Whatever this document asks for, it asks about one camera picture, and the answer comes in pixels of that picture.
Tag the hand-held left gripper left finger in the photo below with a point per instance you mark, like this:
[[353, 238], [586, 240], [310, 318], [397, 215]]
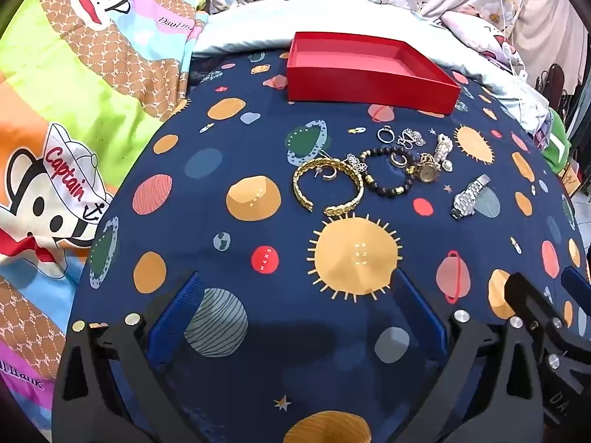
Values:
[[175, 314]]

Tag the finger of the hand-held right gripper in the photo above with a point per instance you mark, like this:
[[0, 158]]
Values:
[[531, 304], [575, 284]]

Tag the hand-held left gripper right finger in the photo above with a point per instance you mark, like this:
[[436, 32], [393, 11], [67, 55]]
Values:
[[415, 304]]

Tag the silver metal wristwatch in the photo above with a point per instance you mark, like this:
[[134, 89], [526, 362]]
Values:
[[466, 198]]

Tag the gold bangle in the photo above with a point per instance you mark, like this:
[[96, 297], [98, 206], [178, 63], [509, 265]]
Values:
[[358, 189]]

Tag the gold wristwatch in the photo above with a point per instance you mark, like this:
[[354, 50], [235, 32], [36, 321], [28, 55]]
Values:
[[427, 173]]

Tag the silver flower earring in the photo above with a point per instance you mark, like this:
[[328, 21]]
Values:
[[355, 161]]

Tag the red cardboard box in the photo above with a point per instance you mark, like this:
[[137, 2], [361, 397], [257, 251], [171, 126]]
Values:
[[369, 87]]

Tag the navy planet print blanket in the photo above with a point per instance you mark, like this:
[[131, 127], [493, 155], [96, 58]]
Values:
[[231, 240]]

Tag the green cloth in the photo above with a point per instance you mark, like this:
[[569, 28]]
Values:
[[556, 147]]

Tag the small silver hoop earring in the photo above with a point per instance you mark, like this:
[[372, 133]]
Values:
[[331, 176]]

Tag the dark wooden chair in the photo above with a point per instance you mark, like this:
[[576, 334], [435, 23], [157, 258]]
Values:
[[551, 83]]

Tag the colourful cartoon monkey blanket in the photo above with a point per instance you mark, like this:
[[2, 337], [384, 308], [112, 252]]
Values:
[[69, 101]]

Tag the white curtain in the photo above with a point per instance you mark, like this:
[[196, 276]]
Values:
[[545, 18]]

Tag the white cartoon pillow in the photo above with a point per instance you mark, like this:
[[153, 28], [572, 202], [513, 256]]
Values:
[[466, 27]]

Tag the light blue quilt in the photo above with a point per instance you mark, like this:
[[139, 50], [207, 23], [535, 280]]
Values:
[[249, 27]]

